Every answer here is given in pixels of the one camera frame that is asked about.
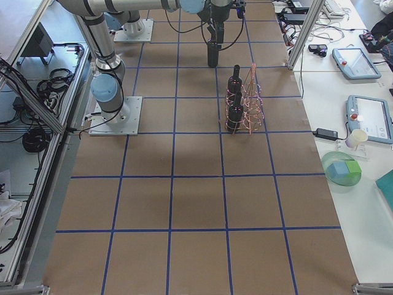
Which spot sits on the blue teach pendant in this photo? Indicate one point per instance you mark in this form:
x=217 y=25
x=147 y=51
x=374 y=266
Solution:
x=355 y=64
x=370 y=115

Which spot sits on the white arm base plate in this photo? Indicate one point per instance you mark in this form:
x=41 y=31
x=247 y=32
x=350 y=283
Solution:
x=135 y=32

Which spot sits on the black power adapter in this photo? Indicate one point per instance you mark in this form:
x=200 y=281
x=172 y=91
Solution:
x=326 y=134

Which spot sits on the copper wire wine basket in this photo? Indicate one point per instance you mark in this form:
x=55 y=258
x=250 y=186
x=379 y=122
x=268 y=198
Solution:
x=253 y=116

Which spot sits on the white paper cup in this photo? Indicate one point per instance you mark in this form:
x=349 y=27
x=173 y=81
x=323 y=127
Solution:
x=356 y=138

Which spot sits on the green foam cube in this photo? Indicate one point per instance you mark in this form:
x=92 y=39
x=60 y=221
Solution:
x=353 y=168

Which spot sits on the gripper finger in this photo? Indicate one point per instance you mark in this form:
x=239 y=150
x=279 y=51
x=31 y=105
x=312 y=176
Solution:
x=220 y=35
x=211 y=39

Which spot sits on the blue foam cube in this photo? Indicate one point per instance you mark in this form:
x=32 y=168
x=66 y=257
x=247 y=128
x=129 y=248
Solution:
x=337 y=170

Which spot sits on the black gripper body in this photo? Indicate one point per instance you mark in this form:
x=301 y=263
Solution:
x=217 y=13

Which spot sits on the carried dark wine bottle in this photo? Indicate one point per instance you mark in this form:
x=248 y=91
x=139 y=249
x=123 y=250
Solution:
x=213 y=54

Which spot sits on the green plastic bowl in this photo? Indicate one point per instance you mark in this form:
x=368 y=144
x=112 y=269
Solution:
x=336 y=156

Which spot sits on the aluminium frame post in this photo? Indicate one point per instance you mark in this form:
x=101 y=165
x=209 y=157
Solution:
x=308 y=24

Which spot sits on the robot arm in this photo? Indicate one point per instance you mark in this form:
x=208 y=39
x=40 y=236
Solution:
x=107 y=86
x=213 y=13

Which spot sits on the dark wine bottle in basket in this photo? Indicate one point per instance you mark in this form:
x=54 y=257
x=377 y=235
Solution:
x=234 y=84

